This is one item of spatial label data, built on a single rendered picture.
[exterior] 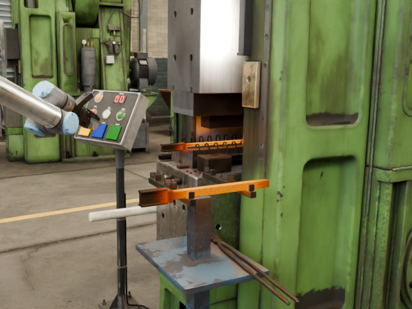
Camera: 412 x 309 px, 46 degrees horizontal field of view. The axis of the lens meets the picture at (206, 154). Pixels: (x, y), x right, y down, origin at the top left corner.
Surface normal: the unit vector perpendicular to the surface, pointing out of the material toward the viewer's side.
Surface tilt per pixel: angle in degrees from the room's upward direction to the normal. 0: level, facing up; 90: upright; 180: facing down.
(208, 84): 90
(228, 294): 90
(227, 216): 90
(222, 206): 90
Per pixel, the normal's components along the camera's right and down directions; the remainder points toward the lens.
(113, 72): 0.46, -0.03
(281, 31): -0.87, 0.07
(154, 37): 0.56, 0.18
